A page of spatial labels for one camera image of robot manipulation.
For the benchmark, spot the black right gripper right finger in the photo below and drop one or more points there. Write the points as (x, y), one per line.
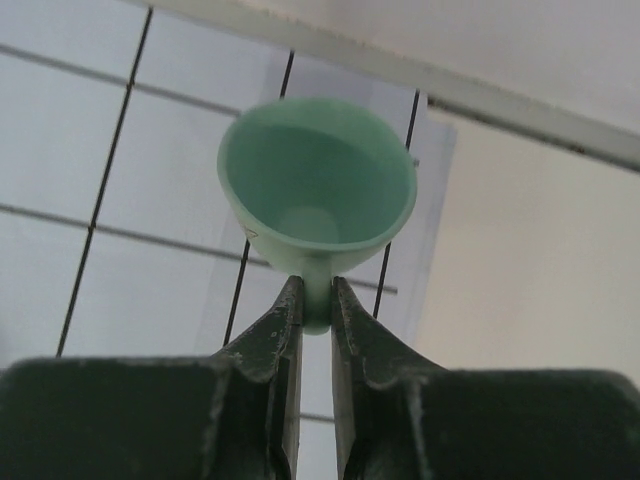
(399, 415)

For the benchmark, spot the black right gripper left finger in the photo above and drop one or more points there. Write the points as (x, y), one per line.
(230, 415)

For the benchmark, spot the white black-grid tablecloth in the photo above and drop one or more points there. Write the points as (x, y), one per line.
(116, 238)

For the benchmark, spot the aluminium enclosure frame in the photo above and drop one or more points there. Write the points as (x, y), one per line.
(447, 90)

